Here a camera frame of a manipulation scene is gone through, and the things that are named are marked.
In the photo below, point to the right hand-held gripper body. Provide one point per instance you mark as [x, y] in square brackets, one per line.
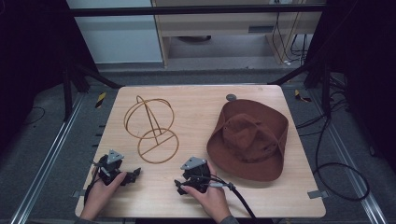
[196, 174]

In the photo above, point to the person's right hand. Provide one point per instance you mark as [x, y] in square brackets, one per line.
[211, 200]

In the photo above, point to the white cabinet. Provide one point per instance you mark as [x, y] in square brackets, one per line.
[118, 37]

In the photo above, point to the brown felt hat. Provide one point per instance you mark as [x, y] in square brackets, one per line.
[249, 140]

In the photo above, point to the grey round disc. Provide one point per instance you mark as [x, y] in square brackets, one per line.
[231, 97]

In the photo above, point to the yellow black striped tape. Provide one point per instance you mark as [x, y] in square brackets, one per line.
[100, 99]
[300, 96]

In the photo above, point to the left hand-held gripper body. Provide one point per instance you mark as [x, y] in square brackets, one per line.
[109, 169]

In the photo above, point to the black metal stand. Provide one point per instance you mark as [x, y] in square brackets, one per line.
[325, 90]
[67, 93]

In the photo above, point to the light wooden desk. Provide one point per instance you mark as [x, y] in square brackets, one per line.
[218, 25]

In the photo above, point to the person's left hand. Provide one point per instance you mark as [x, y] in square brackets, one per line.
[100, 196]

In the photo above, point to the black horizontal bar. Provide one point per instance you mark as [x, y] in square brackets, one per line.
[186, 10]

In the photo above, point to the aluminium rail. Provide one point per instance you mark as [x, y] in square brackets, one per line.
[351, 161]
[46, 158]

